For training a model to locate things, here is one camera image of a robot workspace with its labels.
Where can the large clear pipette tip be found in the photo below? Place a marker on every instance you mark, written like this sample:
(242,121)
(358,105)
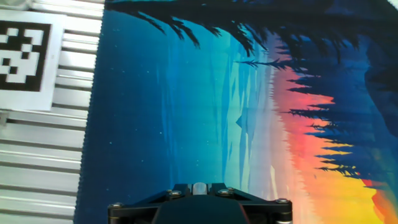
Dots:
(199,188)

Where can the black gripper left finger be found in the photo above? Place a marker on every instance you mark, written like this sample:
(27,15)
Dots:
(133,211)

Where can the black white marker sheet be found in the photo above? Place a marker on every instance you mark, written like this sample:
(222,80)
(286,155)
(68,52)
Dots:
(25,59)

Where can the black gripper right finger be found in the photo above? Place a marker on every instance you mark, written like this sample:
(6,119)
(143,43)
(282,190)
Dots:
(270,211)

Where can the forest sunset printed cloth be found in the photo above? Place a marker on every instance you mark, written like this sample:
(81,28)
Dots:
(217,109)

